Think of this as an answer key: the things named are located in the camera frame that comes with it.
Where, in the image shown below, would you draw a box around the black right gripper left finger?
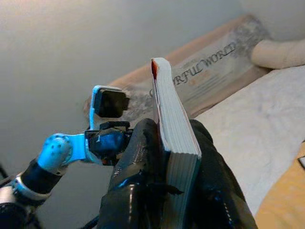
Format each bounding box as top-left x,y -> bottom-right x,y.
99,118 -> 171,229

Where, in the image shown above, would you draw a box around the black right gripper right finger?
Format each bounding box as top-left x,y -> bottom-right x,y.
183,119 -> 259,229

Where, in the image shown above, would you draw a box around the orange cartoon print blanket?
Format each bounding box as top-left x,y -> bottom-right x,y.
253,140 -> 305,229

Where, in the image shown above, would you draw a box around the white quilted mattress pad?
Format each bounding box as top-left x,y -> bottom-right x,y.
190,65 -> 305,216

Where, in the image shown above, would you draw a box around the grey printed headboard cushion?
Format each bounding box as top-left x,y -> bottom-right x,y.
83,14 -> 273,120

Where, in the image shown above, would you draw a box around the beige bolster pillow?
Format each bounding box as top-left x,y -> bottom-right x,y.
252,39 -> 305,70

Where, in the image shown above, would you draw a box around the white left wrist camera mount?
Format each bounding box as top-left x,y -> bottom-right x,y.
70,85 -> 132,166

